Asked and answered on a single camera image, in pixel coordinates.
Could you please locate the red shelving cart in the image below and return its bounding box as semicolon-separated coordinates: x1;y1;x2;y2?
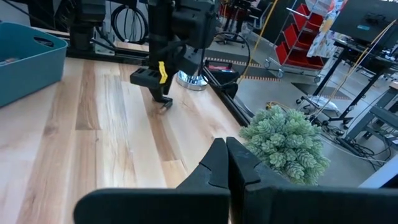
263;2;326;79

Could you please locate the white plastic bag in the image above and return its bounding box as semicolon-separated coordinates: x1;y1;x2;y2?
306;94;340;113

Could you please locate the grey desk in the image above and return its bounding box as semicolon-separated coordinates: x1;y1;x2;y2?
345;80;398;141

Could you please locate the yellow cable with plug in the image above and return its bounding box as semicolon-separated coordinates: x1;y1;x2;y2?
265;18;398;121

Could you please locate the yellow tape tag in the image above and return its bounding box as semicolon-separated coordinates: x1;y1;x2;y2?
157;60;169;85

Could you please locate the colourful patterned cloth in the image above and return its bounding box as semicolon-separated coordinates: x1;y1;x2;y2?
306;0;346;59

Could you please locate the black crate with items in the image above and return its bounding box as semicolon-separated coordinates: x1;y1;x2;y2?
204;60;241;88

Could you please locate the black cable coil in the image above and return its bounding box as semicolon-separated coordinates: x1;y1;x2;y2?
110;4;150;45

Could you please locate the green potted artificial succulent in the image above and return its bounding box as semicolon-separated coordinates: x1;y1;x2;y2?
238;105;331;187

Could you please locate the black rolling monitor stand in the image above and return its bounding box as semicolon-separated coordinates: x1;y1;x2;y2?
295;39;398;127

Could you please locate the round silver disc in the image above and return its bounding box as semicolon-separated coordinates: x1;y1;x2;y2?
176;70;209;92

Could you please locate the long yellow cable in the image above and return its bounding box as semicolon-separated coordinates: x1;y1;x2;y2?
238;0;280;84

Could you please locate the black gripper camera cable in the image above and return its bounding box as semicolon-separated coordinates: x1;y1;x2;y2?
198;30;252;87

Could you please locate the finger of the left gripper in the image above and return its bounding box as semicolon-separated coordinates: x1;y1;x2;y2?
73;137;231;224
226;136;398;224

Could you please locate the blue-teal bin with handles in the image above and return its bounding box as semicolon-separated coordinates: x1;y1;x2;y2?
0;21;69;108

